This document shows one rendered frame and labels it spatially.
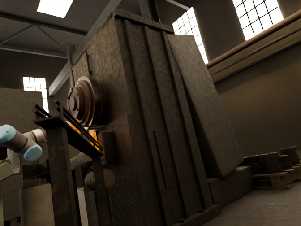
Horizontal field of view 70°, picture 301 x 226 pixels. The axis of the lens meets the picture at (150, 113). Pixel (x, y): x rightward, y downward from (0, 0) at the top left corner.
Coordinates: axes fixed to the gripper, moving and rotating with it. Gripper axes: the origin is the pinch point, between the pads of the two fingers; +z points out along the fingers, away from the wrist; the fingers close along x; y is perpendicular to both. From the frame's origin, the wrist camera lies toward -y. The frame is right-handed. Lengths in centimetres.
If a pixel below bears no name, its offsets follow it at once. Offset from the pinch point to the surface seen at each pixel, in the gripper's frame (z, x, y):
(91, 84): 31.1, 7.7, 28.4
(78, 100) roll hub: 19.6, 16.6, 20.2
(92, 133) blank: -0.2, -22.5, -9.6
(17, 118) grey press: 37, 289, 78
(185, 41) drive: 136, -20, 42
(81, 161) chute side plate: 14, 46, -26
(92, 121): 22.8, 16.4, 0.7
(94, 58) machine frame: 55, 24, 55
